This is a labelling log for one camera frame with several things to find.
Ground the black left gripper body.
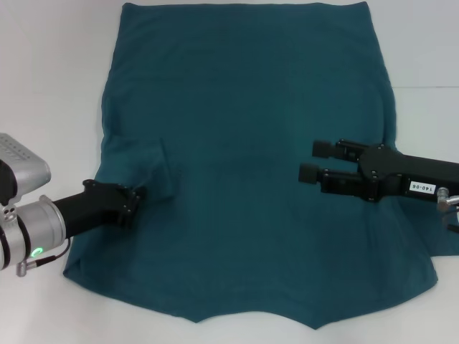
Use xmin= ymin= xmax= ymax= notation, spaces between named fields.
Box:
xmin=52 ymin=178 xmax=141 ymax=240

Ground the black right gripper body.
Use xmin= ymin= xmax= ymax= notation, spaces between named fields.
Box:
xmin=357 ymin=143 xmax=459 ymax=206

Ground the blue shirt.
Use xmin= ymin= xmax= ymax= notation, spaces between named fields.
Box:
xmin=62 ymin=1 xmax=459 ymax=320

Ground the silver right cable plug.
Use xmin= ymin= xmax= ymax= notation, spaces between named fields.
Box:
xmin=436 ymin=195 xmax=459 ymax=213

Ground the silver cable plug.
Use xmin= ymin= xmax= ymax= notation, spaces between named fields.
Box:
xmin=15 ymin=259 xmax=37 ymax=277
xmin=436 ymin=195 xmax=459 ymax=213

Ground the grey left arm cable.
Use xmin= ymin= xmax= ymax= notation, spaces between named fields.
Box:
xmin=34 ymin=236 xmax=72 ymax=265

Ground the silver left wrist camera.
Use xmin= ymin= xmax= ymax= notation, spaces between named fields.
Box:
xmin=0 ymin=133 xmax=52 ymax=207

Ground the silver left camera bracket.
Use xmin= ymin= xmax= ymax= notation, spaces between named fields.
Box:
xmin=0 ymin=203 xmax=19 ymax=226

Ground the silver left cable plug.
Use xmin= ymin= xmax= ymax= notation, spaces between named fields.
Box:
xmin=15 ymin=259 xmax=37 ymax=277

